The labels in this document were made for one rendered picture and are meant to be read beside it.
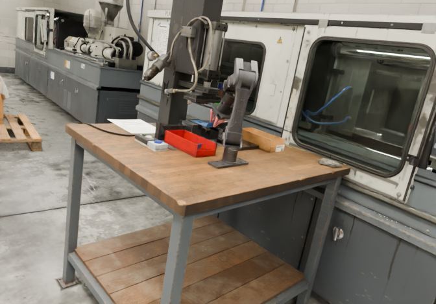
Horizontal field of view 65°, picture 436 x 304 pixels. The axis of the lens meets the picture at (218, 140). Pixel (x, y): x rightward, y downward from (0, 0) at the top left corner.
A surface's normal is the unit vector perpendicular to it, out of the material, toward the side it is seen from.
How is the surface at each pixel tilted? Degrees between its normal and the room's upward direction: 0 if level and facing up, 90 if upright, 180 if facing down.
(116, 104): 90
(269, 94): 90
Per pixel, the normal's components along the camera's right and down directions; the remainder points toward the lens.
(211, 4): 0.67, 0.29
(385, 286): -0.76, 0.04
